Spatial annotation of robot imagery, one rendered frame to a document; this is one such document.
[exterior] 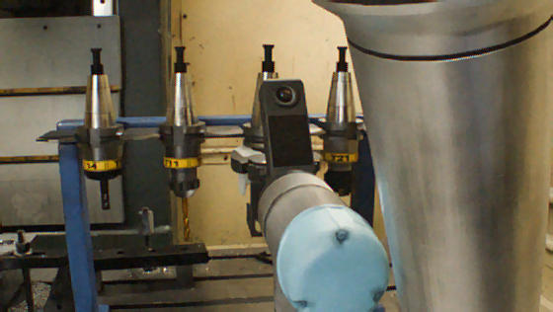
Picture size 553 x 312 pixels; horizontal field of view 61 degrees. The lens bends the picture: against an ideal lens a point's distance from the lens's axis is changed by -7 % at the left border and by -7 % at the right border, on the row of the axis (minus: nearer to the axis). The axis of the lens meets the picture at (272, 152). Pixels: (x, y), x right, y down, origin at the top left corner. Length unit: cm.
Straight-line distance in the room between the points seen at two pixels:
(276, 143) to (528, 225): 33
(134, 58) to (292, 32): 59
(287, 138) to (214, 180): 120
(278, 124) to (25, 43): 89
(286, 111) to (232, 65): 113
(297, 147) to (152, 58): 82
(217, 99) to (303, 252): 133
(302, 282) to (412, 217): 15
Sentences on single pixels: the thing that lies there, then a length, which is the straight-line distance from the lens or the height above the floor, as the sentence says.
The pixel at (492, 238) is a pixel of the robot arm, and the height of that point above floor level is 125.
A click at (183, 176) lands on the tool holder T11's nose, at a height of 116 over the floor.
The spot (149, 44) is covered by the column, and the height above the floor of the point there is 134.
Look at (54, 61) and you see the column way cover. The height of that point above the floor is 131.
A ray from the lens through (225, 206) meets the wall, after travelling 172.
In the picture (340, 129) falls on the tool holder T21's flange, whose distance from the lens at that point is 69.
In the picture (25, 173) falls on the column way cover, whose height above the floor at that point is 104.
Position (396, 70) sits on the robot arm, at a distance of 16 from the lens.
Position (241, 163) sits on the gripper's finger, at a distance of 55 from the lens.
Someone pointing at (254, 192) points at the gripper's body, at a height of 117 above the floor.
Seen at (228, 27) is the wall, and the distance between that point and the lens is 164.
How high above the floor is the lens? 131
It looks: 11 degrees down
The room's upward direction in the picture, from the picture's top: straight up
